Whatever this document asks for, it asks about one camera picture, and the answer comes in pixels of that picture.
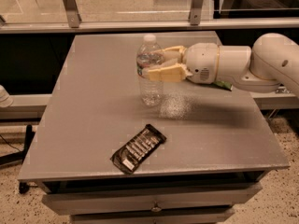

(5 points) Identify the white object at left edge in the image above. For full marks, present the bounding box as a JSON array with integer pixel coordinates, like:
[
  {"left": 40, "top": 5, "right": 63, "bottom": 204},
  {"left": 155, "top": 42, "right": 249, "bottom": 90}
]
[{"left": 0, "top": 85, "right": 13, "bottom": 108}]

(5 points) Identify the grey drawer cabinet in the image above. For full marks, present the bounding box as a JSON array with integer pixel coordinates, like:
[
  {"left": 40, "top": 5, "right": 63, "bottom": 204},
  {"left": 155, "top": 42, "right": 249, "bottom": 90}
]
[{"left": 19, "top": 34, "right": 288, "bottom": 224}]

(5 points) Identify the metal railing frame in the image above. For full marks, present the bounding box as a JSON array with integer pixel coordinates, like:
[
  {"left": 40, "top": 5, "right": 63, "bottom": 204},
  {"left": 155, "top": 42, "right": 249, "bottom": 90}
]
[{"left": 0, "top": 0, "right": 299, "bottom": 34}]

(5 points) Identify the green chip bag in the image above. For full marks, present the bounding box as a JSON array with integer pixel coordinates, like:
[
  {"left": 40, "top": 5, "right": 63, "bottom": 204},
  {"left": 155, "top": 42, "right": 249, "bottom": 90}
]
[{"left": 207, "top": 81, "right": 233, "bottom": 91}]

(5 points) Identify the clear plastic water bottle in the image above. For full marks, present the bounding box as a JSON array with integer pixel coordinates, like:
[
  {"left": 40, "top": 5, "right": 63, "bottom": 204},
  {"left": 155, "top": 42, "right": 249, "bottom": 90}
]
[{"left": 136, "top": 34, "right": 164, "bottom": 106}]

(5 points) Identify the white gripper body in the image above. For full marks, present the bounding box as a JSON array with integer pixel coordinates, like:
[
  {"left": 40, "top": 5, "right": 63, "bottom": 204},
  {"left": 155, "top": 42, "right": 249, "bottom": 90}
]
[{"left": 183, "top": 43, "right": 219, "bottom": 84}]

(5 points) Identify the black stand base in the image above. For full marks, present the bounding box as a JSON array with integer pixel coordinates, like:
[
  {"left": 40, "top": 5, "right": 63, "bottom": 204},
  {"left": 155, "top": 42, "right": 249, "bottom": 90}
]
[{"left": 0, "top": 125, "right": 35, "bottom": 194}]

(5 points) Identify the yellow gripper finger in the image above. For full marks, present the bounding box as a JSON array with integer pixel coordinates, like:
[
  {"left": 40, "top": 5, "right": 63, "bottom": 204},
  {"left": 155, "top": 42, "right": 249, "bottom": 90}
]
[
  {"left": 154, "top": 46, "right": 186, "bottom": 62},
  {"left": 142, "top": 63, "right": 192, "bottom": 82}
]

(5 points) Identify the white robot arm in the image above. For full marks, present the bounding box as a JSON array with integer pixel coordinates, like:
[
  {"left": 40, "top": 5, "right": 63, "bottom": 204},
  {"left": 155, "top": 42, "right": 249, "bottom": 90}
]
[{"left": 140, "top": 33, "right": 299, "bottom": 96}]

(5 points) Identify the black snack bar wrapper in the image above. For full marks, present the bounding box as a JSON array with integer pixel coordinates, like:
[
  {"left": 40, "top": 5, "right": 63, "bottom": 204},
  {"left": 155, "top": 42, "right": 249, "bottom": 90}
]
[{"left": 110, "top": 124, "right": 166, "bottom": 175}]

